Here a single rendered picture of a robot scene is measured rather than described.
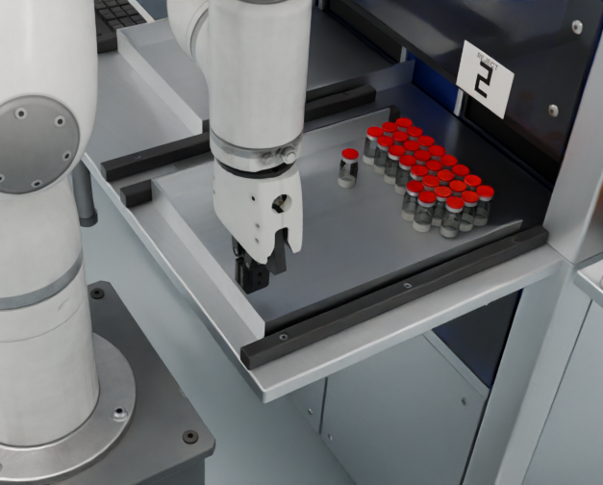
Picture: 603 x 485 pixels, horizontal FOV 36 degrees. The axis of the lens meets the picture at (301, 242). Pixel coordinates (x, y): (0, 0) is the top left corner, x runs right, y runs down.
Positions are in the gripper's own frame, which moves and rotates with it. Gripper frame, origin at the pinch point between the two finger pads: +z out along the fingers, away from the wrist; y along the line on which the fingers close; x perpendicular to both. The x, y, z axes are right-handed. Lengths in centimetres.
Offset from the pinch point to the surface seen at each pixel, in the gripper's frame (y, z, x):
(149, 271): 96, 93, -29
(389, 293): -7.5, 2.5, -12.4
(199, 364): 64, 93, -26
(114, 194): 23.7, 4.5, 5.0
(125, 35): 54, 2, -10
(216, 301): 1.9, 4.4, 3.1
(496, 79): 4.9, -10.3, -35.0
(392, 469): 8, 69, -34
